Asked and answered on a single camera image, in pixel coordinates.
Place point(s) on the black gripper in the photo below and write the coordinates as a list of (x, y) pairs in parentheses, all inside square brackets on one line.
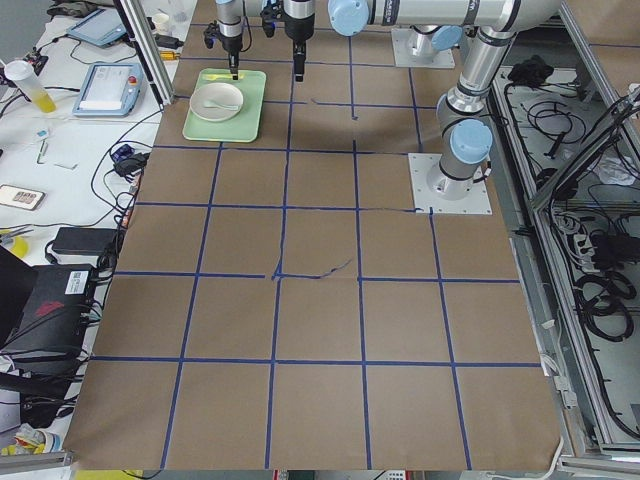
[(298, 30), (230, 43)]

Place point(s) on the yellow plastic fork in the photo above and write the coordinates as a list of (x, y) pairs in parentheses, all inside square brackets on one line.
[(213, 77)]

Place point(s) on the white round plate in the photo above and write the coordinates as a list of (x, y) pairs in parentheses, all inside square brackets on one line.
[(220, 92)]

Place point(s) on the grey green plastic spoon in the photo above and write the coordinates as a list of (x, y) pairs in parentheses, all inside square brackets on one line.
[(214, 104)]

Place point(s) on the light green tray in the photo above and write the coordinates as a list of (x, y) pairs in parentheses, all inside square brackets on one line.
[(241, 128)]

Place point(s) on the white plastic cup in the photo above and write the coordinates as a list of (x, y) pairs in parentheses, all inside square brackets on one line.
[(162, 23)]

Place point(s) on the teach pendant near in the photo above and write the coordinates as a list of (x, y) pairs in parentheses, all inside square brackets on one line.
[(110, 90)]

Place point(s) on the teach pendant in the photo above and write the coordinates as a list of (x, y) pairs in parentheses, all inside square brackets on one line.
[(101, 28), (110, 90)]

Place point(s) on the teach pendant far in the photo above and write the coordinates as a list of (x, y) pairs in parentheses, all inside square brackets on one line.
[(101, 28)]

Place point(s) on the yellow liquid bottle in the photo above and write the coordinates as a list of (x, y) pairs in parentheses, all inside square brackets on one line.
[(23, 75)]

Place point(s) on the black power adapter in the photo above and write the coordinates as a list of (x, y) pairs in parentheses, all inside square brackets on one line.
[(82, 241)]

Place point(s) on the black computer box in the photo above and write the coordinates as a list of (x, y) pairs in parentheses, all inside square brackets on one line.
[(45, 311)]

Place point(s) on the aluminium frame post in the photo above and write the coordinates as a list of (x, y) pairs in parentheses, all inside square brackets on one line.
[(137, 27)]

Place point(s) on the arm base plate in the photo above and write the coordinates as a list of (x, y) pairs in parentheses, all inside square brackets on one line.
[(435, 193), (415, 50)]

